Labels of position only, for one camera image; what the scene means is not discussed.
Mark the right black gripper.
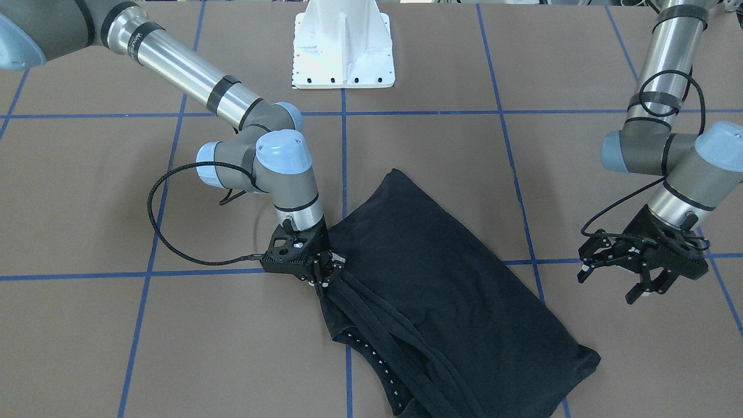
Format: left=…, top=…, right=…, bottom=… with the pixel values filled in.
left=294, top=224, right=346, bottom=297

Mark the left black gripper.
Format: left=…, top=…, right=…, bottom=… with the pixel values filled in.
left=578, top=206, right=699, bottom=305

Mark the black graphic t-shirt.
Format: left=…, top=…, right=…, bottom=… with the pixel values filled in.
left=319, top=169, right=601, bottom=417

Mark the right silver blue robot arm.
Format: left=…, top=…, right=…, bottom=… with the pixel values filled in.
left=2, top=1, right=345, bottom=297

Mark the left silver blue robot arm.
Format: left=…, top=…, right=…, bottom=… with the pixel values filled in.
left=578, top=1, right=742, bottom=304

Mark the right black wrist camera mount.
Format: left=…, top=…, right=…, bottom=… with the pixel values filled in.
left=260, top=226, right=314, bottom=277

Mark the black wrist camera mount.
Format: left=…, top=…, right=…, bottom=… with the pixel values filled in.
left=631, top=225, right=709, bottom=280
left=260, top=226, right=314, bottom=277

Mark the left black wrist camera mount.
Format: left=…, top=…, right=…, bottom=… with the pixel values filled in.
left=631, top=225, right=709, bottom=280

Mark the white central pedestal column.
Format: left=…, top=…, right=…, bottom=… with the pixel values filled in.
left=291, top=1, right=396, bottom=89

